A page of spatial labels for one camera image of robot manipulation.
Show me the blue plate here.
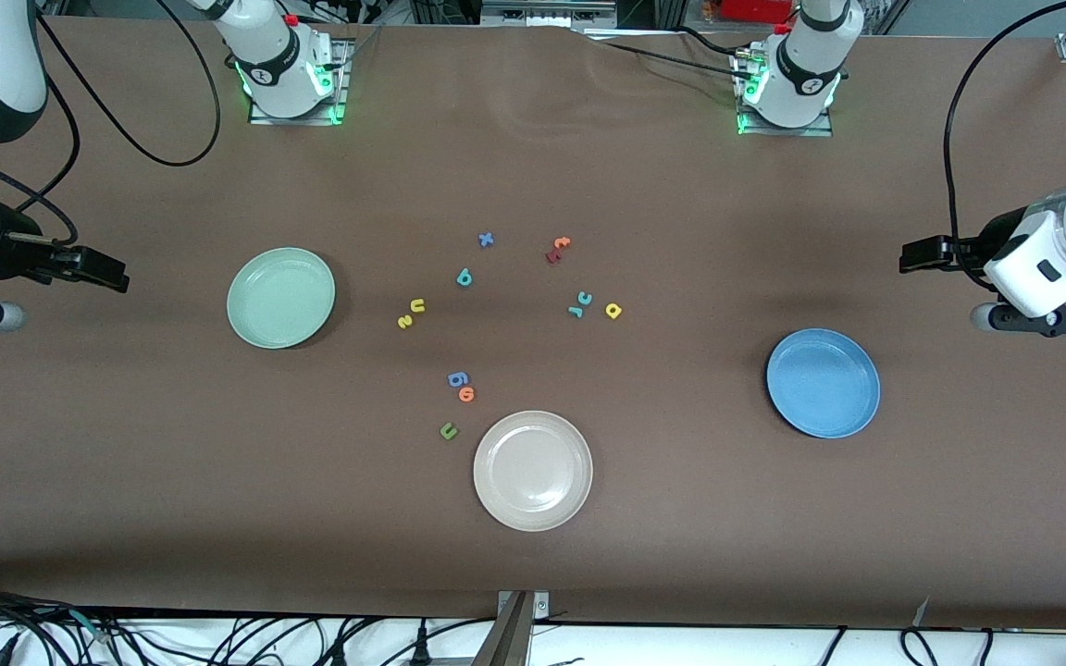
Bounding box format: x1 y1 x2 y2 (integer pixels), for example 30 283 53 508
766 327 882 439

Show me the light green plate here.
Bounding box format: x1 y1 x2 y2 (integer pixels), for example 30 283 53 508
226 246 337 351

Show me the red box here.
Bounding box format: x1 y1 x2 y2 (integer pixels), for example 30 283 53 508
718 0 798 23

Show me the brown table mat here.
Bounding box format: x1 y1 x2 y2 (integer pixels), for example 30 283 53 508
0 14 1066 630

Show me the beige plate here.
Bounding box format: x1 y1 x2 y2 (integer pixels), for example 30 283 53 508
473 410 594 533

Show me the grey device box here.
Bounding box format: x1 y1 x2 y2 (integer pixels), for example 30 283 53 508
480 0 619 29

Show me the aluminium table profile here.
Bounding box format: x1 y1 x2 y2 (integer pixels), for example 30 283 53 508
473 590 551 666

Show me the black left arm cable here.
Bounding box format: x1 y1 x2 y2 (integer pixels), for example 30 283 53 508
943 0 1066 292

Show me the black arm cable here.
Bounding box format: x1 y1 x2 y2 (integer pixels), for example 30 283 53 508
0 0 222 246
943 0 1066 292

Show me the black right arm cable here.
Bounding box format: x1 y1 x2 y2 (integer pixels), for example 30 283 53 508
0 0 222 246

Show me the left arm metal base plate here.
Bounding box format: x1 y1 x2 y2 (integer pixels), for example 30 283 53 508
732 46 835 138

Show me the black cable on mat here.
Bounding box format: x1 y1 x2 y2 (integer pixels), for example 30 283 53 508
579 26 756 75

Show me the green tipped cable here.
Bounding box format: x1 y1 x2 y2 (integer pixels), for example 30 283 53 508
70 606 118 644

